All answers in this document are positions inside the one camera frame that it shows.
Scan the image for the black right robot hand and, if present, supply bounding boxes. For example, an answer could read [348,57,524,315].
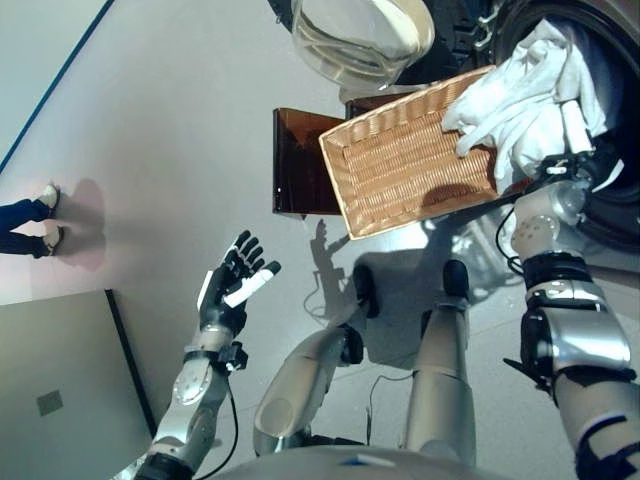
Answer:
[538,99,627,194]

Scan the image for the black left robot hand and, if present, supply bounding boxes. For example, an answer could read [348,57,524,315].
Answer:
[196,230,283,334]

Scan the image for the white garment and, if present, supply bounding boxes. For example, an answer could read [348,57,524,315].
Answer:
[441,19,609,184]

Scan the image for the wicker laundry basket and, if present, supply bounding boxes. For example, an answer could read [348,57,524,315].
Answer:
[318,64,532,242]

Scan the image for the grey front-load washing machine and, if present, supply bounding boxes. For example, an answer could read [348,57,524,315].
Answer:
[429,0,640,251]

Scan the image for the silver left robot leg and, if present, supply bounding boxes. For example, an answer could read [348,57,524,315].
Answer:
[253,263,381,457]

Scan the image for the silver robot leg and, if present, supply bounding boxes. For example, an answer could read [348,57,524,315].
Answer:
[402,259,477,466]
[253,263,381,457]

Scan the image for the brown acrylic stand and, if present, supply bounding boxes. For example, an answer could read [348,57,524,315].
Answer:
[272,84,426,222]

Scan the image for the white panel black edge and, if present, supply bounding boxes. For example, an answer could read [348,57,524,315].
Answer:
[0,288,159,480]

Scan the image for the grey robot torso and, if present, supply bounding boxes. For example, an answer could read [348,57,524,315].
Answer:
[219,442,526,480]

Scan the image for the round glass washer door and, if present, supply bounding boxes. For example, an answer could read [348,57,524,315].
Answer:
[264,0,437,94]

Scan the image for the silver right robot leg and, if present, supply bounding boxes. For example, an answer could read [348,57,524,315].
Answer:
[402,259,477,466]

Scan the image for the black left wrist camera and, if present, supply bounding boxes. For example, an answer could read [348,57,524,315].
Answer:
[218,341,250,373]

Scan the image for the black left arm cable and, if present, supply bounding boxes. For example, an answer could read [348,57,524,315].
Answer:
[199,372,239,476]

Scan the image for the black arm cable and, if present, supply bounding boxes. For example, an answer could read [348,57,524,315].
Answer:
[494,204,527,274]
[199,372,239,476]

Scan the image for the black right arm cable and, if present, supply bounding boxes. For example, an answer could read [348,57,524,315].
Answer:
[494,204,527,274]

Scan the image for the grey wall socket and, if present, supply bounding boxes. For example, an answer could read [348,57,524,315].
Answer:
[36,389,66,418]

